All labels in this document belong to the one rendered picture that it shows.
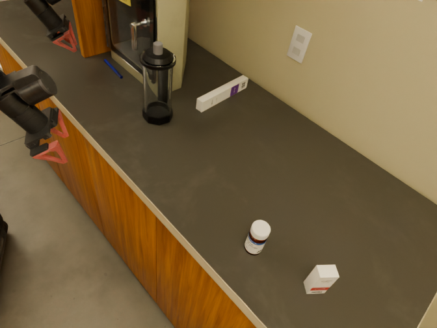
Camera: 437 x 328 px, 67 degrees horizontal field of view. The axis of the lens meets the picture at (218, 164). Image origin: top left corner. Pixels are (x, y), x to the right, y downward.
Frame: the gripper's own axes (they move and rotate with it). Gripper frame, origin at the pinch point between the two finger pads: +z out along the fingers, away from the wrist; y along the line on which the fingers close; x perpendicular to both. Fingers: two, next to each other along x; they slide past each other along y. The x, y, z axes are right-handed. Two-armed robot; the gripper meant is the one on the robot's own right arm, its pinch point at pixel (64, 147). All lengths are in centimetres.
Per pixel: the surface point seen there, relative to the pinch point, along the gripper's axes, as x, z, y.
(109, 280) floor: 47, 93, 10
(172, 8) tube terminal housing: -40, -3, 36
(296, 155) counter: -58, 42, -3
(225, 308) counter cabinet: -19, 44, -40
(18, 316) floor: 83, 74, 1
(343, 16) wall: -88, 16, 20
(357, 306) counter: -51, 39, -52
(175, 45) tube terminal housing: -36, 9, 36
